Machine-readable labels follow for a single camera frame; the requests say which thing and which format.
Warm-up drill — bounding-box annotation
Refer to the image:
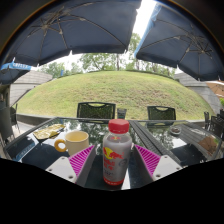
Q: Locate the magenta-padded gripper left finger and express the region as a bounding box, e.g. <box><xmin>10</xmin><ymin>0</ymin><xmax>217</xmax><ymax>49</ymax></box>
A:
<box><xmin>45</xmin><ymin>144</ymin><xmax>101</xmax><ymax>188</ymax></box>

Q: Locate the yellow plastic bag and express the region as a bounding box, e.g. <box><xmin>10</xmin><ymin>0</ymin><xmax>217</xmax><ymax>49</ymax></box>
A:
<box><xmin>32</xmin><ymin>123</ymin><xmax>66</xmax><ymax>140</ymax></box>

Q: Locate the wide black mesh chair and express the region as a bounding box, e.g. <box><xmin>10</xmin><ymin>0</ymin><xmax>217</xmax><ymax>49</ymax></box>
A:
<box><xmin>76</xmin><ymin>101</ymin><xmax>117</xmax><ymax>120</ymax></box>

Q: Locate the small round ashtray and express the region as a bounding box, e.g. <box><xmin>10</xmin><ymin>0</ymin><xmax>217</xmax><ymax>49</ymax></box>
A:
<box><xmin>169</xmin><ymin>125</ymin><xmax>183</xmax><ymax>136</ymax></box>

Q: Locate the grey stone building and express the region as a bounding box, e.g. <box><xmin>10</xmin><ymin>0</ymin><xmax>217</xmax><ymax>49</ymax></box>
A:
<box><xmin>173</xmin><ymin>72</ymin><xmax>223</xmax><ymax>114</ymax></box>

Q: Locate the group of black chairs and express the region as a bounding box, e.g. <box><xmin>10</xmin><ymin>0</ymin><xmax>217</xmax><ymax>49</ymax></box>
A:
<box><xmin>203</xmin><ymin>109</ymin><xmax>224</xmax><ymax>138</ymax></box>

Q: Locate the cream mug with yellow handle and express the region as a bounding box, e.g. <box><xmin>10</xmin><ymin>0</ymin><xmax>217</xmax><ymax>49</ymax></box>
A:
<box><xmin>53</xmin><ymin>130</ymin><xmax>90</xmax><ymax>157</ymax></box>

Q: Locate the small dark chair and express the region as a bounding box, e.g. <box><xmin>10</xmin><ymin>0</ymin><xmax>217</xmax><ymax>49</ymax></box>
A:
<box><xmin>116</xmin><ymin>107</ymin><xmax>128</xmax><ymax>120</ymax></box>

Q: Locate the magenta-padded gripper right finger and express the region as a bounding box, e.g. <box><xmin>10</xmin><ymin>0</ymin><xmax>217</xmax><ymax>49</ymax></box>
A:
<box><xmin>131</xmin><ymin>143</ymin><xmax>184</xmax><ymax>188</ymax></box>

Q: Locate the grey shingled building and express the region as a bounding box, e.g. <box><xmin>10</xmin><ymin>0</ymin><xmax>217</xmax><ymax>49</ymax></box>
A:
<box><xmin>9</xmin><ymin>70</ymin><xmax>54</xmax><ymax>107</ymax></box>

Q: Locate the tan patio umbrella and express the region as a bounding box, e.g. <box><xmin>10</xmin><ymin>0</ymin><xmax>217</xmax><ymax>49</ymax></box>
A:
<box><xmin>206</xmin><ymin>80</ymin><xmax>224</xmax><ymax>98</ymax></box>

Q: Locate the narrow black mesh chair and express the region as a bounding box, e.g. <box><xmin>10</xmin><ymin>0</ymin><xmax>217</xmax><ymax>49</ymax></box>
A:
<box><xmin>146</xmin><ymin>105</ymin><xmax>177</xmax><ymax>122</ymax></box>

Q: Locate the dark wicker chair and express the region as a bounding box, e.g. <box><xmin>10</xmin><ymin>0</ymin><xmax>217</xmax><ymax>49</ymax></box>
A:
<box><xmin>0</xmin><ymin>103</ymin><xmax>19</xmax><ymax>141</ymax></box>

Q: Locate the red-capped drink bottle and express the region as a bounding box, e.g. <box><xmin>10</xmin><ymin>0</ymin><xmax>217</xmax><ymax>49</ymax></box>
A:
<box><xmin>102</xmin><ymin>118</ymin><xmax>133</xmax><ymax>185</ymax></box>

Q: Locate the blue umbrella with white band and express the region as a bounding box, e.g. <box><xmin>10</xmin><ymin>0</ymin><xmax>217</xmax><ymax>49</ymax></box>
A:
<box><xmin>0</xmin><ymin>60</ymin><xmax>33</xmax><ymax>85</ymax></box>

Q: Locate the brown paper bag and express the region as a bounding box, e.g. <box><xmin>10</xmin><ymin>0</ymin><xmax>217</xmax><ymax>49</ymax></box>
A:
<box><xmin>198</xmin><ymin>134</ymin><xmax>219</xmax><ymax>156</ymax></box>

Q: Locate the large navy patio umbrella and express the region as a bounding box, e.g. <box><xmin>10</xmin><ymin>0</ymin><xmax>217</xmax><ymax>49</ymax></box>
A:
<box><xmin>0</xmin><ymin>0</ymin><xmax>143</xmax><ymax>68</ymax></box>

